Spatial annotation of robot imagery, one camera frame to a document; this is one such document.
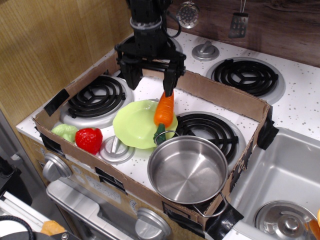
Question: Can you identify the orange toy carrot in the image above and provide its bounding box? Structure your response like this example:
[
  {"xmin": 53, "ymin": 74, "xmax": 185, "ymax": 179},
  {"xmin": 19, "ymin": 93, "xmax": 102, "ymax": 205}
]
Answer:
[{"xmin": 153, "ymin": 91, "xmax": 174, "ymax": 145}]

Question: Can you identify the light green plastic plate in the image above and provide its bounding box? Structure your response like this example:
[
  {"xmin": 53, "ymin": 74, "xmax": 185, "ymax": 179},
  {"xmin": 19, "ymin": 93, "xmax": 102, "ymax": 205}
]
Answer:
[{"xmin": 113, "ymin": 100, "xmax": 178, "ymax": 149}]

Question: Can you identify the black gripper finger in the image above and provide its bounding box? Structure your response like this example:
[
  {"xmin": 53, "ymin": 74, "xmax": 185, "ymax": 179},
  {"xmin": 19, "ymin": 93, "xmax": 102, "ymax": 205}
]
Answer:
[
  {"xmin": 163, "ymin": 63, "xmax": 181, "ymax": 98},
  {"xmin": 120, "ymin": 62, "xmax": 143, "ymax": 90}
]

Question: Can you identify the silver oven door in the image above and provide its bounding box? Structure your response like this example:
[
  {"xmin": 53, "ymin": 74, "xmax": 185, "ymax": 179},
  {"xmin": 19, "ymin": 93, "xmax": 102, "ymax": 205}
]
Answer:
[{"xmin": 46, "ymin": 180, "xmax": 138, "ymax": 240}]

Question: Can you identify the silver front stove knob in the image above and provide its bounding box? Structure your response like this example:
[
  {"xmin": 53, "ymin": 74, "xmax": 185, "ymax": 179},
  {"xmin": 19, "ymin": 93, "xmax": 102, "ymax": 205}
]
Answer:
[{"xmin": 99, "ymin": 135, "xmax": 135, "ymax": 165}]

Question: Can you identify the back right black burner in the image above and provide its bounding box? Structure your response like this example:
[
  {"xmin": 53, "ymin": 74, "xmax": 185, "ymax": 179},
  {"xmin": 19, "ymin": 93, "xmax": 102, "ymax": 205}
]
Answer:
[{"xmin": 206, "ymin": 57, "xmax": 286, "ymax": 105}]

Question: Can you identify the silver back stove knob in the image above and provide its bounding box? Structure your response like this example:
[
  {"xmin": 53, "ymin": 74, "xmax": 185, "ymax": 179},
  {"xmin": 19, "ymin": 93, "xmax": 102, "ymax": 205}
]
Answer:
[{"xmin": 191, "ymin": 41, "xmax": 220, "ymax": 62}]

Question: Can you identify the red toy strawberry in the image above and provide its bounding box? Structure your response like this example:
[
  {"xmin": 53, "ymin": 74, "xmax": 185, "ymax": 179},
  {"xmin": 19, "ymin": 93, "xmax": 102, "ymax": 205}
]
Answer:
[{"xmin": 75, "ymin": 127, "xmax": 103, "ymax": 155}]

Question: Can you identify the silver oven knob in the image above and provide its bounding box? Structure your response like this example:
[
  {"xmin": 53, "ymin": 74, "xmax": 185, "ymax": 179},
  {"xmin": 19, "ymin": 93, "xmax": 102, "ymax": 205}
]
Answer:
[
  {"xmin": 42, "ymin": 153, "xmax": 72, "ymax": 182},
  {"xmin": 135, "ymin": 207, "xmax": 172, "ymax": 240}
]

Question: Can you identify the front left black burner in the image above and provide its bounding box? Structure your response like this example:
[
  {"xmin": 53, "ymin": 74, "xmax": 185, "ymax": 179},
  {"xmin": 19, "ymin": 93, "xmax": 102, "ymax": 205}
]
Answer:
[{"xmin": 60, "ymin": 74, "xmax": 134, "ymax": 129}]

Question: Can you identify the left silver oven knob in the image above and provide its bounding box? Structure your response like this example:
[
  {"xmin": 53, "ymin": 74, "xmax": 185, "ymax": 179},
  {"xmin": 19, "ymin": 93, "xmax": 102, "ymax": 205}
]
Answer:
[{"xmin": 42, "ymin": 153, "xmax": 72, "ymax": 182}]

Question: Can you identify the silver stove knob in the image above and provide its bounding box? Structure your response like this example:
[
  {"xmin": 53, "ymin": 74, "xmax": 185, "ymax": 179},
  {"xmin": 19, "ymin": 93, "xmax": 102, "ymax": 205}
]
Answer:
[
  {"xmin": 191, "ymin": 41, "xmax": 220, "ymax": 62},
  {"xmin": 99, "ymin": 135, "xmax": 135, "ymax": 165}
]

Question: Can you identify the orange object in sink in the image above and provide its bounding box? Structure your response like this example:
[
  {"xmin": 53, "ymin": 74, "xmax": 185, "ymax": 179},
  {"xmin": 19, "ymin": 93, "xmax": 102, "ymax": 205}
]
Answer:
[{"xmin": 309, "ymin": 209, "xmax": 320, "ymax": 240}]

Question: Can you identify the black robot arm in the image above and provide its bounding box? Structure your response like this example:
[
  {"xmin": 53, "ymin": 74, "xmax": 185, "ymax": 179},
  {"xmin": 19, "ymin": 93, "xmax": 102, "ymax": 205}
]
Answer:
[{"xmin": 114, "ymin": 0, "xmax": 186, "ymax": 97}]

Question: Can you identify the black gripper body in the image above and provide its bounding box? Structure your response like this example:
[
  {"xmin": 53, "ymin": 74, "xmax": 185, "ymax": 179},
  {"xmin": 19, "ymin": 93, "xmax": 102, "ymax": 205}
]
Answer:
[{"xmin": 115, "ymin": 23, "xmax": 186, "ymax": 75}]

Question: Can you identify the silver sink drain cover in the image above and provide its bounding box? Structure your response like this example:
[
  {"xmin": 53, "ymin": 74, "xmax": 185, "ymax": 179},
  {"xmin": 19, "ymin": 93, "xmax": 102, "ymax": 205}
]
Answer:
[{"xmin": 254, "ymin": 200, "xmax": 316, "ymax": 240}]

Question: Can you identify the orange object bottom left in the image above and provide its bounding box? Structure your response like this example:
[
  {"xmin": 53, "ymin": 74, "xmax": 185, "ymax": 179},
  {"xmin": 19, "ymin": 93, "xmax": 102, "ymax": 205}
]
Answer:
[{"xmin": 40, "ymin": 220, "xmax": 66, "ymax": 236}]

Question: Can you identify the black cable bottom left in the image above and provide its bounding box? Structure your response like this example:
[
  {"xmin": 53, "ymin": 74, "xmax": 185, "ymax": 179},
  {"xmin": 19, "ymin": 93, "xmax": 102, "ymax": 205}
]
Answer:
[{"xmin": 0, "ymin": 214, "xmax": 35, "ymax": 240}]

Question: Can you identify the brown cardboard fence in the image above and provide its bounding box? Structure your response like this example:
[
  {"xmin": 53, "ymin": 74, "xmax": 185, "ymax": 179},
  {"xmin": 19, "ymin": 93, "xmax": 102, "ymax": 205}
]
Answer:
[{"xmin": 34, "ymin": 53, "xmax": 272, "ymax": 240}]

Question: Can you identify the right silver oven knob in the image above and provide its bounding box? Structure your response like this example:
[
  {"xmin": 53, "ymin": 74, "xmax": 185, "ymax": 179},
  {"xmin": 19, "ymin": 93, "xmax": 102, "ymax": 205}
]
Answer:
[{"xmin": 135, "ymin": 207, "xmax": 172, "ymax": 240}]

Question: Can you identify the front right black burner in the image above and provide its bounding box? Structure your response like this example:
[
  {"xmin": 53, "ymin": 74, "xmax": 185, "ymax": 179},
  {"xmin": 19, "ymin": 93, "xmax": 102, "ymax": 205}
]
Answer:
[{"xmin": 176, "ymin": 111, "xmax": 246, "ymax": 173}]

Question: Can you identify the silver toy sink basin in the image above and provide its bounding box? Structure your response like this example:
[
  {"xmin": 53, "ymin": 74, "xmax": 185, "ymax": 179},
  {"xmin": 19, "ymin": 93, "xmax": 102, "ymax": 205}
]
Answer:
[{"xmin": 226, "ymin": 128, "xmax": 320, "ymax": 240}]

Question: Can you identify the stainless steel pot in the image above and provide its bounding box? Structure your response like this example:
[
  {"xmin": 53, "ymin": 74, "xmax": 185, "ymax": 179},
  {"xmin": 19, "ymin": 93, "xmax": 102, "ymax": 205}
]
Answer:
[{"xmin": 147, "ymin": 135, "xmax": 229, "ymax": 208}]

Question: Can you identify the hanging silver skimmer ladle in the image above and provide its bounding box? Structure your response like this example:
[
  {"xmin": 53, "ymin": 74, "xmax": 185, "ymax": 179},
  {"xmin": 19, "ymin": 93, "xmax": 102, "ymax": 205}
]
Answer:
[{"xmin": 176, "ymin": 0, "xmax": 200, "ymax": 29}]

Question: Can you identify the green toy broccoli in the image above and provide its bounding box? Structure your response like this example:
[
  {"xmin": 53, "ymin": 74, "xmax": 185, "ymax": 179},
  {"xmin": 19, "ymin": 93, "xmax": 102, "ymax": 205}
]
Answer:
[{"xmin": 51, "ymin": 123, "xmax": 78, "ymax": 144}]

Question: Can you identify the hanging silver slotted spatula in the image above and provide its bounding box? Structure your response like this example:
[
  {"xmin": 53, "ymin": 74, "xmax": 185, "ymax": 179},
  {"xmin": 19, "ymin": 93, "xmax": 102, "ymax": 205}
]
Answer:
[{"xmin": 228, "ymin": 0, "xmax": 250, "ymax": 39}]

